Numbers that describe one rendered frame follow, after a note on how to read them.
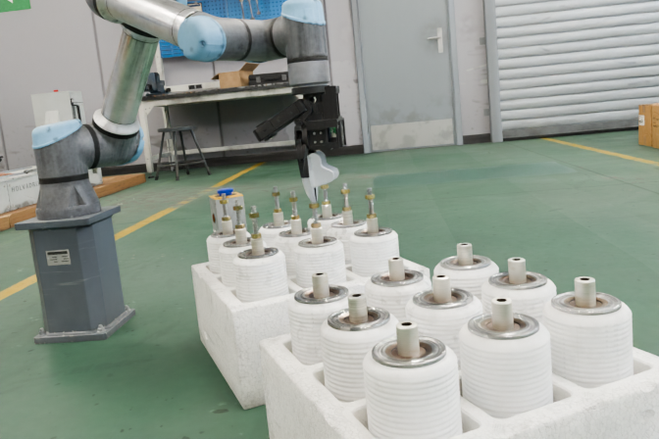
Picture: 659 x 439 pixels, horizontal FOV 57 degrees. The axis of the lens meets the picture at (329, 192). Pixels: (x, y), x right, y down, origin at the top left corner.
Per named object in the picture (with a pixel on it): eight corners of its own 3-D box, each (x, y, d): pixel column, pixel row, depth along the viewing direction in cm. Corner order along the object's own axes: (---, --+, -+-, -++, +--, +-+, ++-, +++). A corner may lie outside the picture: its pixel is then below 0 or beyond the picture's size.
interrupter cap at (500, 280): (513, 296, 77) (513, 290, 77) (477, 282, 84) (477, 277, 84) (560, 284, 80) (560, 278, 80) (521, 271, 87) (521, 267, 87)
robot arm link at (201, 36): (60, -46, 127) (207, 9, 100) (108, -39, 135) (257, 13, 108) (58, 11, 131) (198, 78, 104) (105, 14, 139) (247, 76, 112)
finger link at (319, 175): (334, 202, 111) (330, 151, 110) (303, 204, 112) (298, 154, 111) (338, 200, 114) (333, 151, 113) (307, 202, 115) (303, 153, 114)
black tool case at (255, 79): (251, 87, 600) (250, 76, 599) (294, 83, 602) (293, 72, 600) (249, 85, 566) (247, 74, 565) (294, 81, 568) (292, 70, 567)
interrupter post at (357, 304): (354, 326, 72) (351, 300, 71) (345, 320, 74) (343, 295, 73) (372, 322, 72) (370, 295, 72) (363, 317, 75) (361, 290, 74)
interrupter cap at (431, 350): (394, 378, 57) (393, 370, 57) (359, 351, 64) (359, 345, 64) (461, 359, 60) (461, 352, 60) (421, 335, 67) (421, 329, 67)
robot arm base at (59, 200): (24, 221, 147) (17, 181, 146) (57, 211, 162) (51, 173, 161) (83, 217, 146) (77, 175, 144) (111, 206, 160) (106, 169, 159)
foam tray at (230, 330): (243, 411, 106) (231, 311, 103) (200, 340, 142) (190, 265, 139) (436, 357, 120) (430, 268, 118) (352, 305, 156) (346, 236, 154)
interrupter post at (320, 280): (317, 301, 82) (314, 277, 82) (310, 297, 85) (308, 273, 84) (332, 297, 83) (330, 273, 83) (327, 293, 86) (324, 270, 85)
